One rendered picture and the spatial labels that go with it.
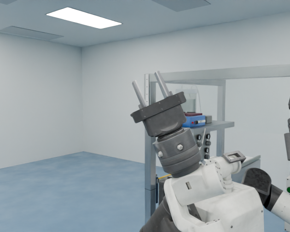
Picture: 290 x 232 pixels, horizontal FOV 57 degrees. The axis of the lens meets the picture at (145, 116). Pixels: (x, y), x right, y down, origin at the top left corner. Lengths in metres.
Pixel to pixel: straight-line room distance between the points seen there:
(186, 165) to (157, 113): 0.12
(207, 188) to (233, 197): 0.33
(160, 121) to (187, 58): 5.03
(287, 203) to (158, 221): 0.50
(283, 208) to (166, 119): 0.65
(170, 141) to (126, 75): 5.99
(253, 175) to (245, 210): 0.22
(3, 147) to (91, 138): 2.20
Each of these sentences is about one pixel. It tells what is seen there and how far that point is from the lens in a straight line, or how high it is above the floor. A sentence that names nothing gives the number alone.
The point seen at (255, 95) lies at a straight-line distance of 1.52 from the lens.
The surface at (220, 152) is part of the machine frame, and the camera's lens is 2.89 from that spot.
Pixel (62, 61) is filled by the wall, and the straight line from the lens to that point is 7.35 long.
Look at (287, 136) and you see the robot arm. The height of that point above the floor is 1.45.
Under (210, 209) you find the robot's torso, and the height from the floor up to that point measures 1.28.
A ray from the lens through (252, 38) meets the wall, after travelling 5.12.
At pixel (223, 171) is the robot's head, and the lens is 0.86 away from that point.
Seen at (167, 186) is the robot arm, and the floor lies 1.41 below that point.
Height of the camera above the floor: 1.60
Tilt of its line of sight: 5 degrees down
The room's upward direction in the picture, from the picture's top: straight up
